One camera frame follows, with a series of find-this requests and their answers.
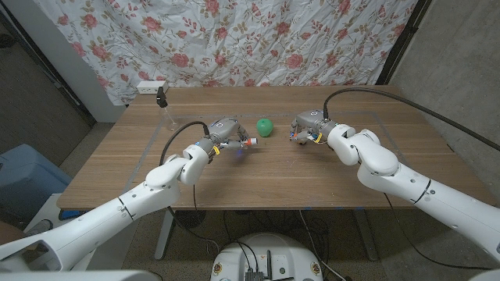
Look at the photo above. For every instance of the black round mesh disc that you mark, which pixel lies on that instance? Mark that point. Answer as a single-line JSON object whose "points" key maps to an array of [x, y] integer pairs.
{"points": [[189, 219]]}

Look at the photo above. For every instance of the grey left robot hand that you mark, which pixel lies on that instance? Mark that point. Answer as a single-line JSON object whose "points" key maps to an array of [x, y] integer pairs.
{"points": [[222, 130]]}

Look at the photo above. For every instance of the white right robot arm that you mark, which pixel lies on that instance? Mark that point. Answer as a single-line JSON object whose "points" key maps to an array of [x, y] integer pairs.
{"points": [[390, 168]]}

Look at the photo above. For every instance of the yellow toy car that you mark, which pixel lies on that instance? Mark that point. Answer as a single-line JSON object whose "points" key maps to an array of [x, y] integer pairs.
{"points": [[301, 142]]}

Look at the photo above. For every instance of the white robot chest edge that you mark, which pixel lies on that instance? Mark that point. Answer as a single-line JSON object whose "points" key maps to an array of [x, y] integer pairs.
{"points": [[78, 276]]}

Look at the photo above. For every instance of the green stress ball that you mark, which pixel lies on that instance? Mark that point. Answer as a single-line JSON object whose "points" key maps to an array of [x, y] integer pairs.
{"points": [[265, 128]]}

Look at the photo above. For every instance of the grey sneaker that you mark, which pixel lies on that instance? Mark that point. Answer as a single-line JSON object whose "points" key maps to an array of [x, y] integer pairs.
{"points": [[41, 226]]}

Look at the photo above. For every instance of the clear spray bottle black nozzle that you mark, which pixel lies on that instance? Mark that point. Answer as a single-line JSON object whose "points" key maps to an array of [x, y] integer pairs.
{"points": [[161, 99]]}

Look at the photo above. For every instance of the white power strip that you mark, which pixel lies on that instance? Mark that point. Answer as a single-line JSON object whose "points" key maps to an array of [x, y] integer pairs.
{"points": [[148, 87]]}

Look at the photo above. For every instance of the black backdrop stand pole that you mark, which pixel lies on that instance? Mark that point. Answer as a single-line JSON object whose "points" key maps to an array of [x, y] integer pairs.
{"points": [[404, 37]]}

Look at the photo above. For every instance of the metal table leg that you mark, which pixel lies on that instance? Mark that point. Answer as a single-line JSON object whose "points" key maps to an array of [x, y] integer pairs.
{"points": [[164, 238], [367, 238]]}

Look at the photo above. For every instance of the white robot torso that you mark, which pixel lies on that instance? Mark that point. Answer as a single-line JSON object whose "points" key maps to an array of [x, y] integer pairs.
{"points": [[234, 253]]}

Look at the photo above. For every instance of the white floor panel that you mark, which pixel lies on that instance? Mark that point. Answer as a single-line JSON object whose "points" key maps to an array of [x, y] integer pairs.
{"points": [[47, 207]]}

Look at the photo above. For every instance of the blue flat floor object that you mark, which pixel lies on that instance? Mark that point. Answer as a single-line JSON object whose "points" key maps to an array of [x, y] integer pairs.
{"points": [[68, 214]]}

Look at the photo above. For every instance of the person's bare leg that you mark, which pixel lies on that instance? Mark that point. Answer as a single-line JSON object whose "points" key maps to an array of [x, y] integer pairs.
{"points": [[9, 233]]}

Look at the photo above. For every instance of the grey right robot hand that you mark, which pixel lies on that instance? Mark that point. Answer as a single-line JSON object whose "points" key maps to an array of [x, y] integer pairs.
{"points": [[310, 121]]}

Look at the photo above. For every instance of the floral backdrop cloth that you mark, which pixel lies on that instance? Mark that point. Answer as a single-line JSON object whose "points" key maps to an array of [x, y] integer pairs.
{"points": [[234, 39]]}

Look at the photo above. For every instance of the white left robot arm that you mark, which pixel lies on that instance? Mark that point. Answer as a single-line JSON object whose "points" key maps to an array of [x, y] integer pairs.
{"points": [[117, 218]]}

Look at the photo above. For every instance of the blue storage bin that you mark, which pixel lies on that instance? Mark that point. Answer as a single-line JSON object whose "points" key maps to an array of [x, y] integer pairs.
{"points": [[27, 175]]}

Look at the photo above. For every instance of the glue stick body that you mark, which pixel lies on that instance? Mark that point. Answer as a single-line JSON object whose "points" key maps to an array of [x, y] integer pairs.
{"points": [[251, 141]]}

